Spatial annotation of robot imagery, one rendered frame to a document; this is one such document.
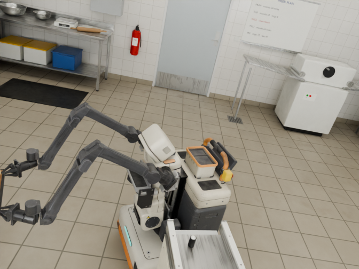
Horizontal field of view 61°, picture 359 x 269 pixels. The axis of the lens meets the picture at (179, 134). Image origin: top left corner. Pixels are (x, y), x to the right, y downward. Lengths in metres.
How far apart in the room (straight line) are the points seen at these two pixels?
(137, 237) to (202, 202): 0.60
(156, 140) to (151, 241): 0.84
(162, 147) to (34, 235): 1.38
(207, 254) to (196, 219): 0.52
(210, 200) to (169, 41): 4.03
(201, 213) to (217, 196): 0.15
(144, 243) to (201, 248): 0.78
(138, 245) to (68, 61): 3.72
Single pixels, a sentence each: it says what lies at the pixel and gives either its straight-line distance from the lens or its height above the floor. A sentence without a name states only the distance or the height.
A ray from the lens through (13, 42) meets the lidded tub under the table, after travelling 5.66.
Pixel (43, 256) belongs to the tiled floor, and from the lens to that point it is 2.58.
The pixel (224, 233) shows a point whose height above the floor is 0.89.
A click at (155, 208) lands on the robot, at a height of 0.59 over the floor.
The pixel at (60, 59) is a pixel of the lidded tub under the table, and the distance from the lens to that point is 5.37.
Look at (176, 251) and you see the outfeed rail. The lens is 1.46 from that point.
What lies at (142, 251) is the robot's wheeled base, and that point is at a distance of 2.24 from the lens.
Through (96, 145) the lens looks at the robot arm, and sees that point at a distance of 1.51.
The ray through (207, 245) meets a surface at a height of 0.84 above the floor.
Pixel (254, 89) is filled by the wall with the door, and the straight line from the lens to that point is 5.96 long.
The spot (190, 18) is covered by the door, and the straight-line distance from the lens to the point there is 5.55.
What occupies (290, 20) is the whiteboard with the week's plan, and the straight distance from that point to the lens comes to 5.79.
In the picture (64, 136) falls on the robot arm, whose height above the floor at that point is 0.98.
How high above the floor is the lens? 1.99
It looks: 28 degrees down
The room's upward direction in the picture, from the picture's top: 13 degrees clockwise
